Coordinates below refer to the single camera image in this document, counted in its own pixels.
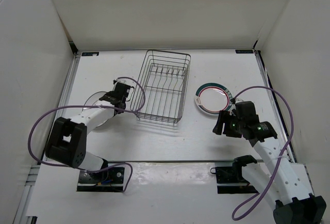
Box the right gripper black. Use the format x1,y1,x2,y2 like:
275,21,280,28
212,110,244,138

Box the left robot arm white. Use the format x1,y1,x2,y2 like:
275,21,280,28
45,81,133,183

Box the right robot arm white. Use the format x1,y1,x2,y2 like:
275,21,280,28
213,101,326,223

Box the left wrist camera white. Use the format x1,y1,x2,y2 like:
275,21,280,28
113,78,127,85

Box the wire dish rack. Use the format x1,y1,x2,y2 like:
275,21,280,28
130,50,191,126

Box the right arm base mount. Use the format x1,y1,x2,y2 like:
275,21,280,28
210,155,257,195

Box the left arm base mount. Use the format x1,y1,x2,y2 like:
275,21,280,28
76,162,128,193

